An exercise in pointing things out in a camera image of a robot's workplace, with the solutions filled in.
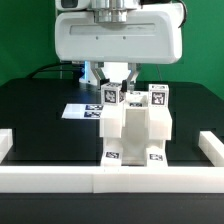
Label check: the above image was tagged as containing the black cable bundle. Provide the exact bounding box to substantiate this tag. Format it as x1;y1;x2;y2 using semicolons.
24;61;88;80

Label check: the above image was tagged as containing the white chair seat part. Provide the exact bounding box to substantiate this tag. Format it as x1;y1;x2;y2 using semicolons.
103;114;166;167

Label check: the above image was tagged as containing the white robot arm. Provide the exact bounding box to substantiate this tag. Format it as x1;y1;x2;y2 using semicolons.
55;0;186;82

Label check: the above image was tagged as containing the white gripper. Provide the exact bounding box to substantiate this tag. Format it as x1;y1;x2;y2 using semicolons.
55;2;184;93

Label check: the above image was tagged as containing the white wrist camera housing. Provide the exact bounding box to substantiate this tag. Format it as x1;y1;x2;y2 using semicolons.
55;0;91;11

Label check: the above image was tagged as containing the white sheet with fiducial tags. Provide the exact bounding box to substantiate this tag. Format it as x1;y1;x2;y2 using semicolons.
62;104;103;119

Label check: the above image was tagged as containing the white chair back part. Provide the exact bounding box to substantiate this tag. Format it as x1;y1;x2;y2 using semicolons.
100;87;172;140

